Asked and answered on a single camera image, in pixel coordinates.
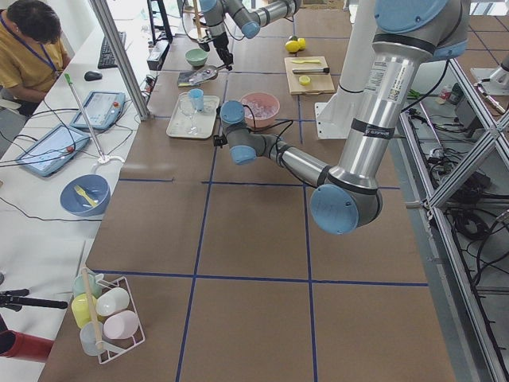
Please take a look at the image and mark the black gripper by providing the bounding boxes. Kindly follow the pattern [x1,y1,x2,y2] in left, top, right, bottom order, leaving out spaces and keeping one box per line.
[198,33,233,71]
[212,134,227,147]

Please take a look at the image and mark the metal ice scoop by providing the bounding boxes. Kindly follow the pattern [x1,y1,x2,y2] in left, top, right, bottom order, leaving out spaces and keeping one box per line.
[188,65,226,86]

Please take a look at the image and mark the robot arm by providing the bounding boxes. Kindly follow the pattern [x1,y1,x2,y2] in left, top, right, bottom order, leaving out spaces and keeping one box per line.
[220,1,470,235]
[197,0,302,70]

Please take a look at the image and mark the blue plastic cup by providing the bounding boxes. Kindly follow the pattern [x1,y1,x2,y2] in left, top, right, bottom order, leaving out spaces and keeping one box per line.
[188,88,204,112]

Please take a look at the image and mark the clear ice cubes pile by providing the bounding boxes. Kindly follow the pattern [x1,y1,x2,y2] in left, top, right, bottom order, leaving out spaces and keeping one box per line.
[243,101,278,119]

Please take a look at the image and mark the green bowl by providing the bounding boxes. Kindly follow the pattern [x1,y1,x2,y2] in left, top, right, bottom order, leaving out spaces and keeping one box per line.
[185,48,208,67]

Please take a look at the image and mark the cream bear tray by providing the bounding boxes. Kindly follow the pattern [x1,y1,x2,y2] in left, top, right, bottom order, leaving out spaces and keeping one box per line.
[166,92,220,139]

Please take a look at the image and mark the clear wine glass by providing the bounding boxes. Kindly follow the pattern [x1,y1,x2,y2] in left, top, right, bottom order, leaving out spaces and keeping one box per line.
[178,96,199,136]

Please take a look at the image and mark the pink bowl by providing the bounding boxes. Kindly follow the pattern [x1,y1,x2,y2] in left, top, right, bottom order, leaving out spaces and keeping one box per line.
[239,92,280,130]

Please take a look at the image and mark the whole yellow lemon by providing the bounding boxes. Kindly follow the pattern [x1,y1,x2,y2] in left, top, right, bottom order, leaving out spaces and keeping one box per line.
[285,40,301,53]

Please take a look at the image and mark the yellow plastic knife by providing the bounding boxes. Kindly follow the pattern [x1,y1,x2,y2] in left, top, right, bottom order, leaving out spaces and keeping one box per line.
[290,59,321,64]

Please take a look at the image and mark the lemon half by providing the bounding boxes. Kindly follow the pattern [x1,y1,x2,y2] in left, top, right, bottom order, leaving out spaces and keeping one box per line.
[298,76,312,86]

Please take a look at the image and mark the wooden cutting board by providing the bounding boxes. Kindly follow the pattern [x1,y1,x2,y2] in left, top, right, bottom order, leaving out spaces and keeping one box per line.
[284,56,336,96]

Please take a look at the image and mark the steel cylinder rod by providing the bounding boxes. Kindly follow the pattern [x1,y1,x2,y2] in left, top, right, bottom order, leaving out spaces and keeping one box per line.
[292,67,330,75]

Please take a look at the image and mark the black keyboard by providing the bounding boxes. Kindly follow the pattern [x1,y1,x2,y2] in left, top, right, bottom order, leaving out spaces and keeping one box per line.
[97,37,118,69]

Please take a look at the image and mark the blue teach pendant far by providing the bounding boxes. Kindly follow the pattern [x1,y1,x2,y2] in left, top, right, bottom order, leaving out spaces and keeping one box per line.
[84,91,126,131]

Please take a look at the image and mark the blue teach pendant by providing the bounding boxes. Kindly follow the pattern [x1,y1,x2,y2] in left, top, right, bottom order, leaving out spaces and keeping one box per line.
[15,124,90,177]
[84,91,126,131]

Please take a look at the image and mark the black computer mouse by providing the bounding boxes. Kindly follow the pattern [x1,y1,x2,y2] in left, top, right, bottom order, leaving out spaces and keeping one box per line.
[84,71,103,82]

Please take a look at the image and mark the blue bowl with fork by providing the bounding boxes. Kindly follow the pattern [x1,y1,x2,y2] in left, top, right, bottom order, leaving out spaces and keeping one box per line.
[60,173,111,217]

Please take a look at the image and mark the blue teach pendant near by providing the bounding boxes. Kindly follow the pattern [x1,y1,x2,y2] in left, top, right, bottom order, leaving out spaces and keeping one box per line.
[15,124,90,177]

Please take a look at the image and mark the person in yellow shirt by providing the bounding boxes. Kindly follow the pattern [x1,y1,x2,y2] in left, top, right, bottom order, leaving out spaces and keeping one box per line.
[1,0,71,117]

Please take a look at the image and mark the aluminium frame post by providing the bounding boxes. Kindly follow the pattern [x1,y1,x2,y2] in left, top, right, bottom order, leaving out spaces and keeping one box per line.
[90,0,150,121]

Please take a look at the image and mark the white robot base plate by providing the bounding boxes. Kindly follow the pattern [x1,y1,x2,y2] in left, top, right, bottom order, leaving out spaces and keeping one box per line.
[314,99,362,139]

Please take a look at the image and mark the white wire cup rack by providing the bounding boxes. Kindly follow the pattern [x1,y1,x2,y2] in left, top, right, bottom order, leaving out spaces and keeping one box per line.
[71,267,146,364]

